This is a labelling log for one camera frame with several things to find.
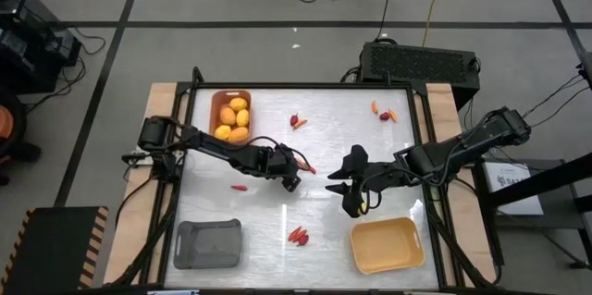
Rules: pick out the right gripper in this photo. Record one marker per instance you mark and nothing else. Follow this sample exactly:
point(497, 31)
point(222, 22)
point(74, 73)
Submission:
point(358, 161)

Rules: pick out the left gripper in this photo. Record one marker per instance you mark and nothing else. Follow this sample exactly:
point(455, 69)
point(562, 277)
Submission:
point(279, 163)

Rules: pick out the red mini pepper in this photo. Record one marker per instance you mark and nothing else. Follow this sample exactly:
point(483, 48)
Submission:
point(299, 236)
point(292, 234)
point(384, 116)
point(294, 120)
point(304, 240)
point(312, 170)

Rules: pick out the yellow mango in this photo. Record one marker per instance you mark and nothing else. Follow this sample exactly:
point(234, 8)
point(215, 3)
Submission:
point(227, 115)
point(223, 132)
point(242, 118)
point(238, 134)

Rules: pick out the yellow lemon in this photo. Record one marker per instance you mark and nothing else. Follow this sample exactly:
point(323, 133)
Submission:
point(238, 103)

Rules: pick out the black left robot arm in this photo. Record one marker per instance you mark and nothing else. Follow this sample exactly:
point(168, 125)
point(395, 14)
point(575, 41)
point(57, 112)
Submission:
point(217, 147)

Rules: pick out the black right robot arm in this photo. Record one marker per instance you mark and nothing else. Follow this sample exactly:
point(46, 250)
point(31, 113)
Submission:
point(462, 147)

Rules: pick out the orange mini pepper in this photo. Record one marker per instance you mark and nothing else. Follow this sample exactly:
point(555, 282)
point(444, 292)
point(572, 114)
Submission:
point(301, 123)
point(374, 107)
point(393, 115)

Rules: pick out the slim red chili pepper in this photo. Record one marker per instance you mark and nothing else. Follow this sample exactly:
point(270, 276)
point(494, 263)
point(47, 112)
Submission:
point(239, 188)

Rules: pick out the yellow plastic basket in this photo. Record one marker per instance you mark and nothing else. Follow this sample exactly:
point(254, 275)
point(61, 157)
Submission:
point(386, 245)

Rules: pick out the orange plastic basket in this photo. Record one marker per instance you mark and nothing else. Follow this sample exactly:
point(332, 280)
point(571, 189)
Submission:
point(213, 114)

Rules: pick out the grey plastic basket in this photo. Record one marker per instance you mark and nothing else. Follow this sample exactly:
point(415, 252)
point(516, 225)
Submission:
point(208, 244)

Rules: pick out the black computer case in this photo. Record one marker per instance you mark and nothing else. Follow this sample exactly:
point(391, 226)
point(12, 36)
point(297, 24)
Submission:
point(416, 64)

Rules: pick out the wooden base board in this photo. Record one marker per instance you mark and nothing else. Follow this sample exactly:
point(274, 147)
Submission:
point(157, 101)

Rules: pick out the white printed paper sign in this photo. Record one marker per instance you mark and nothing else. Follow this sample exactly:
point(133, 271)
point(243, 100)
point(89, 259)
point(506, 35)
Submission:
point(513, 195)

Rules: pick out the black metal strut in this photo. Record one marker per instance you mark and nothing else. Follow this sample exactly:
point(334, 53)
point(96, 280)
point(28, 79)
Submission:
point(541, 184)

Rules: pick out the hazard-striped black floor mat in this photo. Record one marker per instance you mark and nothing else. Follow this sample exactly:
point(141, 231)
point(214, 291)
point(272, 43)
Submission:
point(51, 249)

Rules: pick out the black equipment cart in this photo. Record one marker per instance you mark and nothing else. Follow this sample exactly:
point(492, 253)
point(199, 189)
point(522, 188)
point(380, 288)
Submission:
point(28, 45)

